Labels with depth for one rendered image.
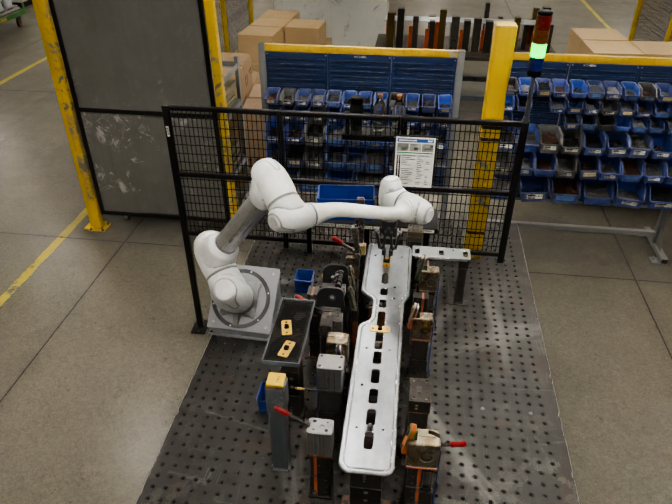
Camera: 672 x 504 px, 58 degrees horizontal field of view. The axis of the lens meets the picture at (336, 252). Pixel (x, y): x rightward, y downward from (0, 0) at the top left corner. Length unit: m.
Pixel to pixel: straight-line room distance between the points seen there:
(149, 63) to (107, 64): 0.32
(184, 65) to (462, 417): 3.06
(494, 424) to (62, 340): 2.86
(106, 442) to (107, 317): 1.10
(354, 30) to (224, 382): 7.04
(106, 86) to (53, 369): 2.05
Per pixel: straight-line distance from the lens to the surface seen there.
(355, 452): 2.15
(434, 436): 2.14
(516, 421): 2.74
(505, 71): 3.17
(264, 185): 2.39
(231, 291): 2.74
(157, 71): 4.66
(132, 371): 4.02
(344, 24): 9.20
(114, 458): 3.59
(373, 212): 2.52
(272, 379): 2.16
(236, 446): 2.58
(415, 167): 3.29
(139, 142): 4.95
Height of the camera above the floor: 2.70
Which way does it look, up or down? 34 degrees down
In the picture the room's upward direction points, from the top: straight up
